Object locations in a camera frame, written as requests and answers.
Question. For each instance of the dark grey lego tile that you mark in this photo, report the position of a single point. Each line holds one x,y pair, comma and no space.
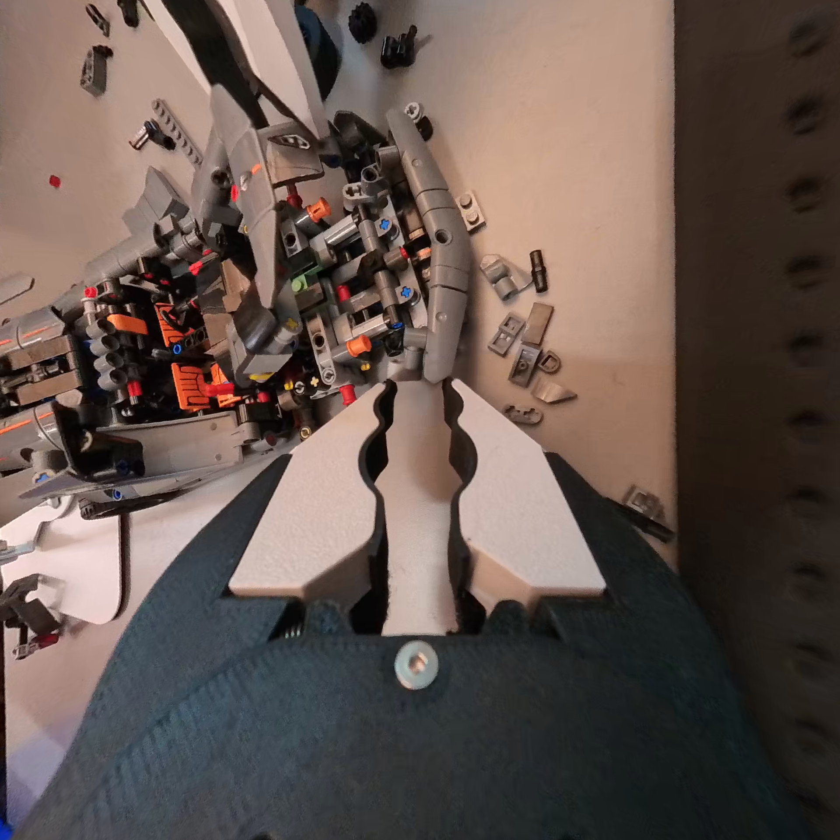
538,323

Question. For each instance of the dark round lego piece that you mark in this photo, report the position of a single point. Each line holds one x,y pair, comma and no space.
359,21

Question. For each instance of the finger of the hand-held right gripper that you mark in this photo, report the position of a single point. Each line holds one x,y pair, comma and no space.
154,8
289,59

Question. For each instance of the grey lego clip plate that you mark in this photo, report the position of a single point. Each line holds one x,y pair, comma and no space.
642,500

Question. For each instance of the grey long lego plate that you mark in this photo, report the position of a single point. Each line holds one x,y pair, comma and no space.
177,131

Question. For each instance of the grey curved lego panel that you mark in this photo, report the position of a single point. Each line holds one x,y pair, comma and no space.
433,197

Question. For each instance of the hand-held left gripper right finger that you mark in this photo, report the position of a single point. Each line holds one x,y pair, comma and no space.
525,525

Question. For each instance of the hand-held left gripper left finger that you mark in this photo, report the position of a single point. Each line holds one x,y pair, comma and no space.
308,525

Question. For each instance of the dark grey lego connector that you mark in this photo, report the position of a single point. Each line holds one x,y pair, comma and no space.
523,415

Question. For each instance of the grey lego car model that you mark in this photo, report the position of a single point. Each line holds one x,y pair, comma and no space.
256,216

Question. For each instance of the dark grey angled lego beam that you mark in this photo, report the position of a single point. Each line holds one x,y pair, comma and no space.
96,71

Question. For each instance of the white rounded board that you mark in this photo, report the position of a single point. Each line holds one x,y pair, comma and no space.
72,571

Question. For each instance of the black lego wheel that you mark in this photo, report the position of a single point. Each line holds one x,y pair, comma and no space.
321,46

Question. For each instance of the small black lego piece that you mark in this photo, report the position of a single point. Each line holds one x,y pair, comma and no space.
128,10
98,18

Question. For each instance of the grey lego slope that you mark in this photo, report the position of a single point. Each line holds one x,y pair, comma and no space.
553,394

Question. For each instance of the dark dimpled panel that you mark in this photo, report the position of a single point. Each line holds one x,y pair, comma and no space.
754,262

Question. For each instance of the black lego connector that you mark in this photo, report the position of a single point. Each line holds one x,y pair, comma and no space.
397,51

